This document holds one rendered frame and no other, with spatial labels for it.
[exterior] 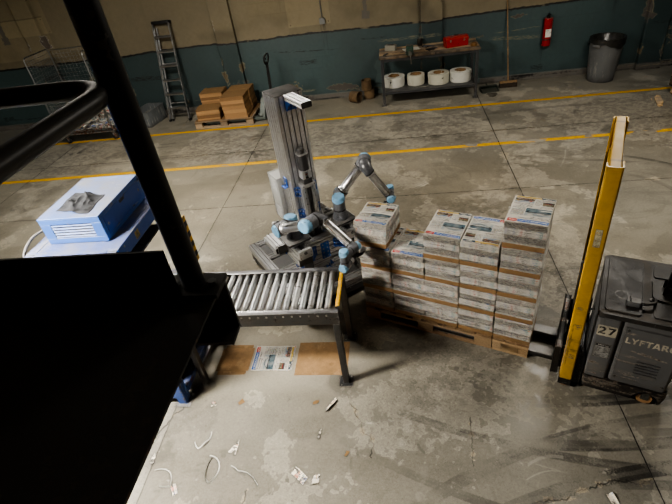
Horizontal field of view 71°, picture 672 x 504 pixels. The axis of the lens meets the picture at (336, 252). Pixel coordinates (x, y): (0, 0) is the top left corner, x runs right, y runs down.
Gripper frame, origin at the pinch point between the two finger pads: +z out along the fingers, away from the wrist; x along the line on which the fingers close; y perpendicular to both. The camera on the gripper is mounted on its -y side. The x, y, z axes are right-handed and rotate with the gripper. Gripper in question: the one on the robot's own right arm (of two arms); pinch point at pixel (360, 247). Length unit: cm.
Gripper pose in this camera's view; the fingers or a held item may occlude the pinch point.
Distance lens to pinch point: 397.8
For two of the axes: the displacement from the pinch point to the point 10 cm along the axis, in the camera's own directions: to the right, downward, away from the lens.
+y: -1.3, -8.0, -5.8
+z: 4.2, -5.7, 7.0
